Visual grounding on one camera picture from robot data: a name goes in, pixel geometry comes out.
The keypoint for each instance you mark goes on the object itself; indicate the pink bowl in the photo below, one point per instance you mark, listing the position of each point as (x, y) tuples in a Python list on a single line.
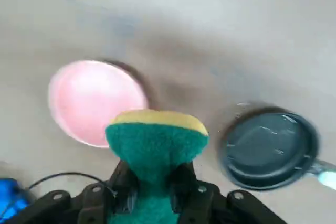
[(92, 103)]

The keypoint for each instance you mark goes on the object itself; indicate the green and yellow sponge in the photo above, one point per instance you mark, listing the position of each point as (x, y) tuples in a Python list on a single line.
[(157, 142)]

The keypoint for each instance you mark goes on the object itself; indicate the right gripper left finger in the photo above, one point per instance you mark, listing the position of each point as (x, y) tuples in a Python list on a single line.
[(65, 208)]

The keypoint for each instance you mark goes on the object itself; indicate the crumpled blue cloth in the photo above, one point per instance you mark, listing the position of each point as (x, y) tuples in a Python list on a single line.
[(10, 200)]

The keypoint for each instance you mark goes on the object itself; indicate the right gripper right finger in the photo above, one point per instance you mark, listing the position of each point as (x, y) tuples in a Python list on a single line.
[(210, 208)]

